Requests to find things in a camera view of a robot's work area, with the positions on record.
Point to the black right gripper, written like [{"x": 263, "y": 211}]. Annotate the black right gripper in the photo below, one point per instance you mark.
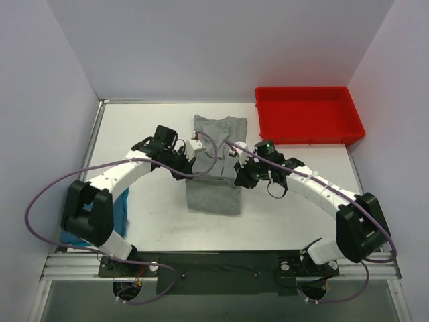
[{"x": 241, "y": 176}]

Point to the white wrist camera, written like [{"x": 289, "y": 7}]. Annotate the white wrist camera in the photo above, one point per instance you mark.
[
  {"x": 192, "y": 147},
  {"x": 237, "y": 151}
]

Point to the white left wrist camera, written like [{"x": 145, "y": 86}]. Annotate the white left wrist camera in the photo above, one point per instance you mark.
[{"x": 192, "y": 147}]

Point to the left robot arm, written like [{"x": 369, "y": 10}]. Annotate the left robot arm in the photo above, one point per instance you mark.
[{"x": 88, "y": 213}]

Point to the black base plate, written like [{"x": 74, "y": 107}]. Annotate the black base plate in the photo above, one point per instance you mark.
[{"x": 222, "y": 273}]

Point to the red plastic bin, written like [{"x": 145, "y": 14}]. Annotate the red plastic bin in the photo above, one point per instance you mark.
[{"x": 308, "y": 115}]

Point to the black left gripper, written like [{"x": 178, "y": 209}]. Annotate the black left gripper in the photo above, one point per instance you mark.
[{"x": 185, "y": 171}]

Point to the folded blue t shirt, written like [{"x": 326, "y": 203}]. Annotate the folded blue t shirt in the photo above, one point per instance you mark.
[{"x": 120, "y": 218}]

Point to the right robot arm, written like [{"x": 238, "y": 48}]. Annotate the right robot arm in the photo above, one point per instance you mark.
[{"x": 361, "y": 228}]

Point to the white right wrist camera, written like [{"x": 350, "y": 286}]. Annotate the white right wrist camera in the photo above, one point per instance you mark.
[{"x": 237, "y": 151}]

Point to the grey t shirt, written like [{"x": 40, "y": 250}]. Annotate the grey t shirt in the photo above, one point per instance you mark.
[{"x": 216, "y": 192}]

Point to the aluminium front rail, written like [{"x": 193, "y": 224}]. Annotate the aluminium front rail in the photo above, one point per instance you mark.
[{"x": 75, "y": 266}]

